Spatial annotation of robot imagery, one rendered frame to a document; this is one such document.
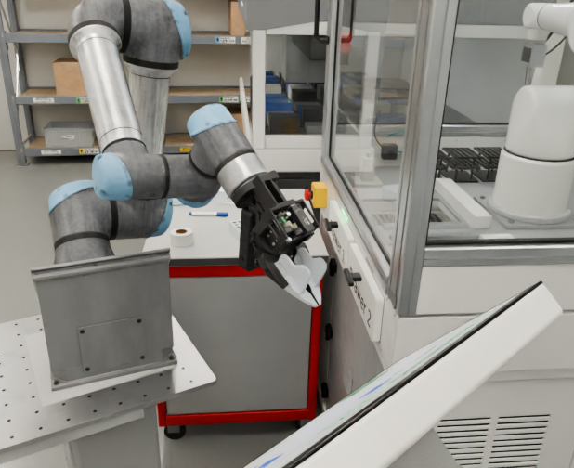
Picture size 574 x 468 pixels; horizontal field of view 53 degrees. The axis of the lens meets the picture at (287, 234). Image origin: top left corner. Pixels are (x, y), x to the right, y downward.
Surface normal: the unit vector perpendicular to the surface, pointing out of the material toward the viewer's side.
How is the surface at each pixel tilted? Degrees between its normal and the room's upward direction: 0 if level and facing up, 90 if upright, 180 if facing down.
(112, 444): 90
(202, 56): 90
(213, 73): 90
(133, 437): 90
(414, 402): 40
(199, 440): 0
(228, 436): 0
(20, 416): 0
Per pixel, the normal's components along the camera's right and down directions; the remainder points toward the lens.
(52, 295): 0.39, 0.39
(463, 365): 0.47, -0.50
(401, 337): 0.10, 0.41
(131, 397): 0.03, -0.91
